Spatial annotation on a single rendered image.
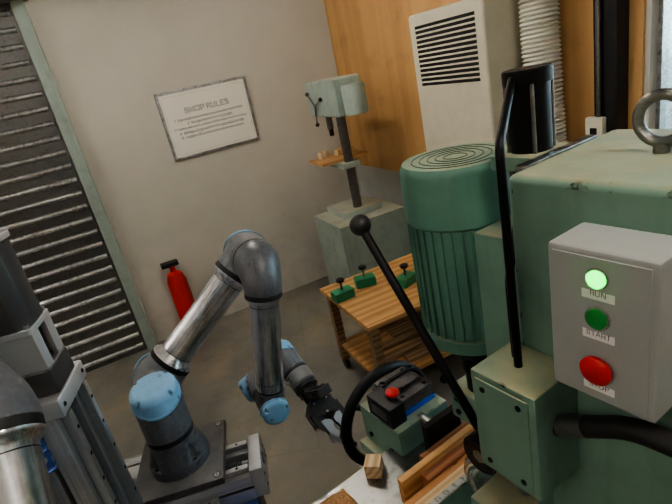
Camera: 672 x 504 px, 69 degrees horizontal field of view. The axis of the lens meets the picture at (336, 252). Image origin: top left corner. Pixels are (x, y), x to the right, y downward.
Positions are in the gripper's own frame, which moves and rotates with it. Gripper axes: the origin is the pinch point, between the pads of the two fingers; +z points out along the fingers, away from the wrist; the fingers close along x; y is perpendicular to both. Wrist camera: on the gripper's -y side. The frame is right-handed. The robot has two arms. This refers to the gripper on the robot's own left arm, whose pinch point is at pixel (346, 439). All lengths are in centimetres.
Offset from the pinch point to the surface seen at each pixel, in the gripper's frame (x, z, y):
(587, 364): 8, 31, -89
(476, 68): -130, -90, -36
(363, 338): -82, -71, 109
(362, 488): 12.6, 16.7, -26.9
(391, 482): 7.7, 19.3, -28.4
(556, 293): 7, 24, -93
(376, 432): 1.8, 8.6, -23.4
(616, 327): 7, 30, -94
